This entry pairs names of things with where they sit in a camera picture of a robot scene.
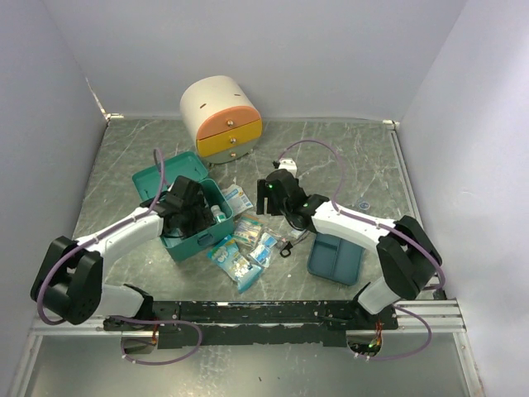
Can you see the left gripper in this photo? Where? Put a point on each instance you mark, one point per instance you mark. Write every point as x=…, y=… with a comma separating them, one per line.
x=204, y=217

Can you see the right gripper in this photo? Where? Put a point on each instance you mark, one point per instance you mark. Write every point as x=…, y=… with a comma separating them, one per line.
x=264, y=191

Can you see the white plastic bottle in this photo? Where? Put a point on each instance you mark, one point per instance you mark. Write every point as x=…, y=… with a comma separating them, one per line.
x=218, y=214

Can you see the teal medicine box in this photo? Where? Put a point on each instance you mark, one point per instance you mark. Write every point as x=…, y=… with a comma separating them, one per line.
x=186, y=176

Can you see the blue cotton ball bag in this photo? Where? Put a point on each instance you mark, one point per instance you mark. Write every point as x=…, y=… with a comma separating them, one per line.
x=227, y=256

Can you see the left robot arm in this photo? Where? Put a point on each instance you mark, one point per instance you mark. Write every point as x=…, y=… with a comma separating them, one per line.
x=69, y=285

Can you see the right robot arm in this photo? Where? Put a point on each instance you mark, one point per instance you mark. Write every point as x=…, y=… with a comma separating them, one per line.
x=407, y=256

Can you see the white blue gauze packet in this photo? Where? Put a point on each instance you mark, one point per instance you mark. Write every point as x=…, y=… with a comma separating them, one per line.
x=237, y=199

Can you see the elastic bandage roll in bag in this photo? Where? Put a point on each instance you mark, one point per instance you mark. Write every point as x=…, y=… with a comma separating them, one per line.
x=296, y=235

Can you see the cotton swab packet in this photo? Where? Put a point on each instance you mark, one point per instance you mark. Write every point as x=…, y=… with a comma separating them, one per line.
x=247, y=230

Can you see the black clip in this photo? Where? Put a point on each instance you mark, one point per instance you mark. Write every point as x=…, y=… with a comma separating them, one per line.
x=286, y=251

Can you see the small blue white packets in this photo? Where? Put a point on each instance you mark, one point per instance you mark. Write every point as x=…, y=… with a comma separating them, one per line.
x=261, y=254

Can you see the blue divided tray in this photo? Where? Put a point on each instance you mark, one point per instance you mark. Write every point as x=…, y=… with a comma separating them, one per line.
x=335, y=259

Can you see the round mini drawer cabinet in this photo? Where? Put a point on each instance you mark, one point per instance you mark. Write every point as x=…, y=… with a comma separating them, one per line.
x=223, y=123

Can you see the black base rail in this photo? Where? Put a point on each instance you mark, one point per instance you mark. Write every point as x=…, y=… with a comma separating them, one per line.
x=323, y=322

